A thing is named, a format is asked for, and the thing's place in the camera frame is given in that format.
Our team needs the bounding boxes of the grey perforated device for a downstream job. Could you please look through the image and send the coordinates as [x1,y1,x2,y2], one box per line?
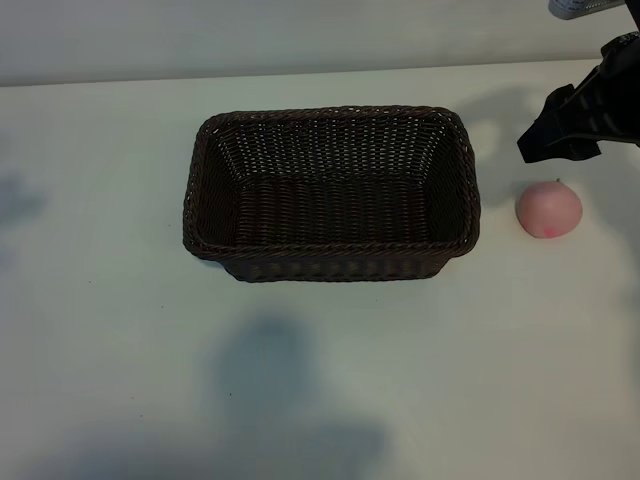
[547,0,627,22]

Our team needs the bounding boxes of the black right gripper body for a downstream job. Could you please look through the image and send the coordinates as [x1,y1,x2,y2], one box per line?
[571,57,640,150]

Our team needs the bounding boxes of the dark brown wicker basket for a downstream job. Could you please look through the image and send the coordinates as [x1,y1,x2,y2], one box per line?
[181,104,482,285]

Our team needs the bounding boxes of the pink peach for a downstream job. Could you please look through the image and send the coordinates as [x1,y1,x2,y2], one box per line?
[517,177,585,241]

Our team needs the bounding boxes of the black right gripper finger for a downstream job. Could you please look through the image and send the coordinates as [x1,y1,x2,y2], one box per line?
[516,116,602,164]
[541,83,576,124]

